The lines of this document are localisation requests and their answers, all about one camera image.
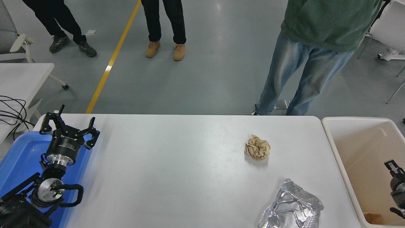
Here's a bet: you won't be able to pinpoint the crumpled tan paper ball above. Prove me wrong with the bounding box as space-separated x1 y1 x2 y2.
245 134 271 161

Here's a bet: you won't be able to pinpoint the blue plastic tray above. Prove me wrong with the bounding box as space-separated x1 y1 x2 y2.
0 131 92 228

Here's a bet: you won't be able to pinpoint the silver foil tray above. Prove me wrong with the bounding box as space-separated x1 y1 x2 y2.
258 178 324 228

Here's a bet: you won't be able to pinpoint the large pale plastic bin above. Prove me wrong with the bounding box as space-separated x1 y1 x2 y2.
321 117 405 228

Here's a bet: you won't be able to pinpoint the black cables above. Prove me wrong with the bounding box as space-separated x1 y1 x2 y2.
0 96 36 141

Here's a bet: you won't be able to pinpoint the white plastic chair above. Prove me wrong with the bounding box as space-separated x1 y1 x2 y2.
358 0 405 77

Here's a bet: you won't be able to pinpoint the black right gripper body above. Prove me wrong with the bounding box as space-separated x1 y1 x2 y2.
390 178 405 208

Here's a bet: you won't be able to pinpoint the grey office chair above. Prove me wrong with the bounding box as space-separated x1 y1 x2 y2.
0 0 70 91

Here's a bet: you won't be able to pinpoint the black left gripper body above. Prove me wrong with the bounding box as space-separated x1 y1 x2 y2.
44 132 86 159

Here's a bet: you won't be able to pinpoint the brown scrap in bin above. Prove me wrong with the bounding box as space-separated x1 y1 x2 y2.
364 213 384 226

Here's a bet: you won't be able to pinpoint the white side table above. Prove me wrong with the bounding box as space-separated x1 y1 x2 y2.
0 63 55 143

